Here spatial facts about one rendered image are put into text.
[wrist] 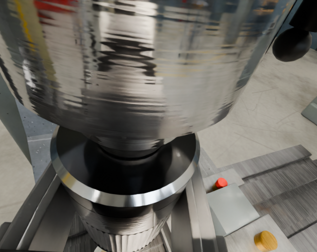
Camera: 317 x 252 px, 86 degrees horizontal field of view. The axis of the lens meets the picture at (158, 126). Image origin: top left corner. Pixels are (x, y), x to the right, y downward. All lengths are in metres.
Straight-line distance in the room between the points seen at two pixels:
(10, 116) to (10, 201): 1.09
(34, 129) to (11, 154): 1.34
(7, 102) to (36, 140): 0.11
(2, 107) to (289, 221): 0.70
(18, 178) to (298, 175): 1.64
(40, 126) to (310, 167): 0.74
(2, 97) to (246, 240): 0.54
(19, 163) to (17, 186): 0.20
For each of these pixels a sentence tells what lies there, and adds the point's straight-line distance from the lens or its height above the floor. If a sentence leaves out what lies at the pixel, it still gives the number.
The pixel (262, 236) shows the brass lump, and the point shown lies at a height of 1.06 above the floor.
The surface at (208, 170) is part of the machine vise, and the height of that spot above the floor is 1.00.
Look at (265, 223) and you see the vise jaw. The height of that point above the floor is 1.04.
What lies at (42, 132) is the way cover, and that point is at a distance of 0.49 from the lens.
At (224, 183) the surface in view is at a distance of 0.30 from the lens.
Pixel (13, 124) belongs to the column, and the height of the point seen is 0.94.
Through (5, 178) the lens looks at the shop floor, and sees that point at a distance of 1.71.
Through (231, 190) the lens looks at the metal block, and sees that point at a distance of 0.29.
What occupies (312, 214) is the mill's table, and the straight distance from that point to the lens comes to 0.58.
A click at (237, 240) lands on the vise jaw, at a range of 0.31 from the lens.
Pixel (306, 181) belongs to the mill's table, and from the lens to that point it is 0.63.
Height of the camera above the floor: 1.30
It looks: 44 degrees down
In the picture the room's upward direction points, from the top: 12 degrees clockwise
